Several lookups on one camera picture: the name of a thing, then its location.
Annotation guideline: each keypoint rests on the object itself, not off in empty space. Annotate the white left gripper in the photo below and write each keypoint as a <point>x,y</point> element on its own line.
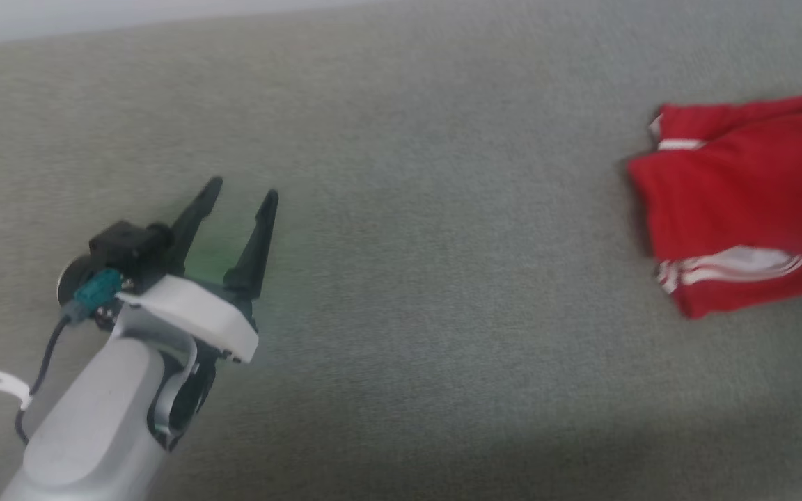
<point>192,309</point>

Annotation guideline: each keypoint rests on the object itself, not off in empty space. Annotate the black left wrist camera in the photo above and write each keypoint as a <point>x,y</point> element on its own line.
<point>129,247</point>

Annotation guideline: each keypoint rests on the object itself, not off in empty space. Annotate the grey fabric sofa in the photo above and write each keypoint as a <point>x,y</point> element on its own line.
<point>443,278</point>

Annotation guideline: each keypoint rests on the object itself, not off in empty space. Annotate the red Bulls 23 jersey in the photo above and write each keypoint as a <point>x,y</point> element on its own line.
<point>721,195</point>

